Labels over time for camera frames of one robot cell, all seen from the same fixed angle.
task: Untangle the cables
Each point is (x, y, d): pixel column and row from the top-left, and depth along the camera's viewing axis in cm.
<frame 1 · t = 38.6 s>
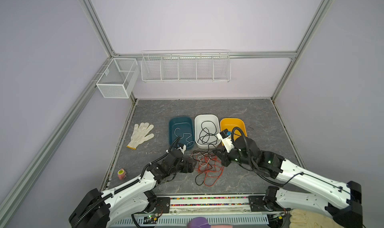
left hand: (190, 164, 82), fingers open
right hand: (213, 152, 69), fingers closed
teal plastic bin: (182, 126, 104), point 3 cm above the table
yellow plastic bin: (230, 123, 110), on the table
white knit glove: (140, 134, 102), on the table

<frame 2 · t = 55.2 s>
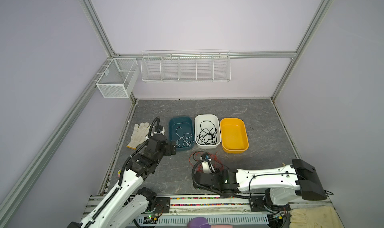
left hand: (166, 144, 77), fingers open
right hand: (200, 178, 74), fingers open
the named things where they were.

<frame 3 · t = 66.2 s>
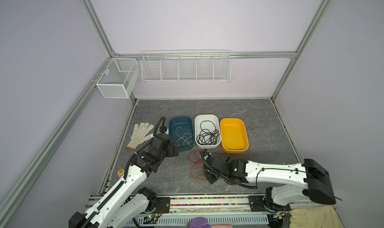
left hand: (168, 145, 79), fingers open
right hand: (205, 172, 76), fingers closed
the named things where they were.

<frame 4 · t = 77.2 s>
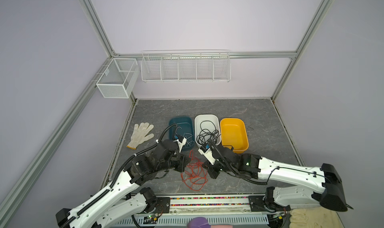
left hand: (189, 163, 68), fingers closed
right hand: (202, 166, 71), fingers closed
the named things where they were.

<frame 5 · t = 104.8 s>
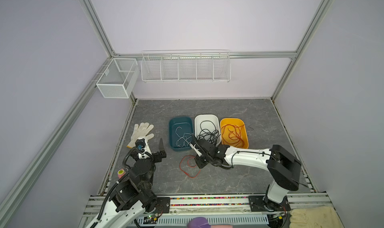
left hand: (152, 142, 69), fingers open
right hand: (196, 160, 85), fingers closed
the named things where they were.

